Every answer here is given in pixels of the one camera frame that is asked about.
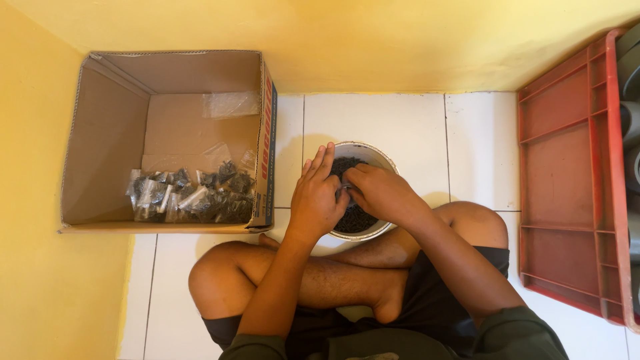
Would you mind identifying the person's left hand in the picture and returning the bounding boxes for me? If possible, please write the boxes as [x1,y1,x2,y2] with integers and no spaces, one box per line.
[289,142,351,237]

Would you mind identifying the person's right hand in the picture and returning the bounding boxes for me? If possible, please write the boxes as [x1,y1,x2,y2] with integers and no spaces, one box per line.
[342,163,426,225]

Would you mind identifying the white plastic bucket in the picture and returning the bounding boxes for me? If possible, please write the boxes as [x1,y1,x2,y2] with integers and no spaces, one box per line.
[327,141,400,242]

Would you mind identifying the heap of black screws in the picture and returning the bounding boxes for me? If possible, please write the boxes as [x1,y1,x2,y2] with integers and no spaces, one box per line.
[330,156,380,234]

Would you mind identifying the person's legs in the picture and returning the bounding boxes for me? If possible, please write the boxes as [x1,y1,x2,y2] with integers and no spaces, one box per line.
[188,201,509,325]

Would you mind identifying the person's black shorts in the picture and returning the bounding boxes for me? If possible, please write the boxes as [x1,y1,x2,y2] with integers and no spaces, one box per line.
[202,246,511,357]

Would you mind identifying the pile of bagged black screws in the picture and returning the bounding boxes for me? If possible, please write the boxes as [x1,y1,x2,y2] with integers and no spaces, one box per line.
[125,160,256,224]

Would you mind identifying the brown cardboard box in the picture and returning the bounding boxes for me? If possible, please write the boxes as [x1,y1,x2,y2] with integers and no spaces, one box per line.
[58,49,278,235]

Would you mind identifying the red plastic crate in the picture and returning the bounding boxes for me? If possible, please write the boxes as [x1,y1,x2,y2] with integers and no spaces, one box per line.
[517,27,640,334]

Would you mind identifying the person's dark green shirt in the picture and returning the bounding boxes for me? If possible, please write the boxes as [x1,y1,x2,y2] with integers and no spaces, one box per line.
[218,306,570,360]

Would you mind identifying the grey pipe fittings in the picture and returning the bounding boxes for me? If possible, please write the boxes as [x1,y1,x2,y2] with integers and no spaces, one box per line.
[615,25,640,311]

